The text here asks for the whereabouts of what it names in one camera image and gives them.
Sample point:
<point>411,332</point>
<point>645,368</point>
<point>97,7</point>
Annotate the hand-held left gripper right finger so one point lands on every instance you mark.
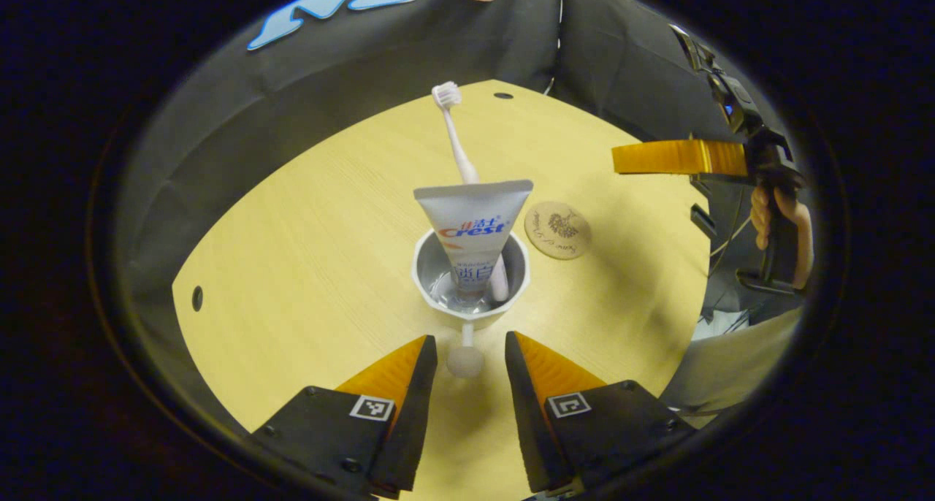
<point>529,428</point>

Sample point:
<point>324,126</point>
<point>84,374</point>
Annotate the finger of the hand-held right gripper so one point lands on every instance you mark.
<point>679,158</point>

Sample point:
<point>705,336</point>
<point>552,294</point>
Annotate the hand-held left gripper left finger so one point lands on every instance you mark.
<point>416,421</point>

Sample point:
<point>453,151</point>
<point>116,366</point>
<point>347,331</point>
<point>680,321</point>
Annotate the round wooden coaster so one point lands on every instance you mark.
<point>559,231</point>

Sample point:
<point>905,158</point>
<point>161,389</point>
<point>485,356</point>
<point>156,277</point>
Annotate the white toothpaste tube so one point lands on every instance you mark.
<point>475,216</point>

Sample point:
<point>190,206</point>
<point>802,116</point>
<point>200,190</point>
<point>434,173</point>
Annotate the white toothbrush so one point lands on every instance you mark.
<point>454,136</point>

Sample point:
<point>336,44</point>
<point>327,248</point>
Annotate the light wooden desktop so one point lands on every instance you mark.
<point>292,267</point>

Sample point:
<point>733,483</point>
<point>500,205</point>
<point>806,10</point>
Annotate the black backdrop cloth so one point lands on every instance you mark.
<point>329,85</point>

